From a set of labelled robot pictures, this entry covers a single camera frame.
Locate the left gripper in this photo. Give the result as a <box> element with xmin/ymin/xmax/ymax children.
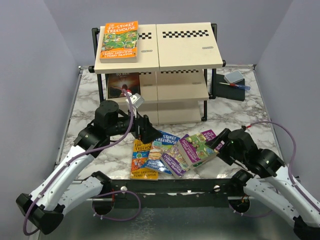
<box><xmin>108</xmin><ymin>104</ymin><xmax>164</xmax><ymax>144</ymax></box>

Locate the purple 117-Storey Treehouse book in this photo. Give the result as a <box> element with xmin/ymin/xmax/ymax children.
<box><xmin>177</xmin><ymin>129</ymin><xmax>224</xmax><ymax>169</ymax></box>

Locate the dark Three Days To See book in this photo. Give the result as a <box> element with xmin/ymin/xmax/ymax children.
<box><xmin>107</xmin><ymin>72</ymin><xmax>141</xmax><ymax>99</ymax></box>

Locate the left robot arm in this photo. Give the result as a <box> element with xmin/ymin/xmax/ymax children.
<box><xmin>16</xmin><ymin>94</ymin><xmax>162</xmax><ymax>235</ymax></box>

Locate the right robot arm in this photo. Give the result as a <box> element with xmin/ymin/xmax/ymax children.
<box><xmin>206</xmin><ymin>128</ymin><xmax>320</xmax><ymax>240</ymax></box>

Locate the blue 91-Storey Treehouse book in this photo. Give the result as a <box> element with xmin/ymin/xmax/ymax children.
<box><xmin>145</xmin><ymin>130</ymin><xmax>180</xmax><ymax>175</ymax></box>

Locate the yellow 130-Storey Treehouse book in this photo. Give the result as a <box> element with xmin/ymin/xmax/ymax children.
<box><xmin>130</xmin><ymin>139</ymin><xmax>158</xmax><ymax>181</ymax></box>

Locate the lilac Treehouse book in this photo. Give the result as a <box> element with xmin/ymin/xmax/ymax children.
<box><xmin>160</xmin><ymin>144</ymin><xmax>190</xmax><ymax>179</ymax></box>

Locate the black box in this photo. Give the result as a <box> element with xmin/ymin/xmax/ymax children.
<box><xmin>213</xmin><ymin>74</ymin><xmax>246</xmax><ymax>102</ymax></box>

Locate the red blue screwdriver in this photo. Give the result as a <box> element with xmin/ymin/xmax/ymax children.
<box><xmin>219</xmin><ymin>82</ymin><xmax>251</xmax><ymax>91</ymax></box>

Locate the grey small case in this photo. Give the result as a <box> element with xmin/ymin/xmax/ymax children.
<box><xmin>223</xmin><ymin>70</ymin><xmax>244</xmax><ymax>84</ymax></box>

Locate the beige three-tier shelf rack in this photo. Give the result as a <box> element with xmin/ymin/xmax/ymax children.
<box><xmin>89</xmin><ymin>22</ymin><xmax>225</xmax><ymax>125</ymax></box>

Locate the orange 39-Storey Treehouse book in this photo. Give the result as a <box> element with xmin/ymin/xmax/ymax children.
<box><xmin>99</xmin><ymin>21</ymin><xmax>139</xmax><ymax>64</ymax></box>

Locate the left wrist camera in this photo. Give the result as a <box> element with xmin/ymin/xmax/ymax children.
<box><xmin>129</xmin><ymin>93</ymin><xmax>145</xmax><ymax>109</ymax></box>

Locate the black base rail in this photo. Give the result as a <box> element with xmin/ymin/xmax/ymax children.
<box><xmin>102</xmin><ymin>178</ymin><xmax>245</xmax><ymax>208</ymax></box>

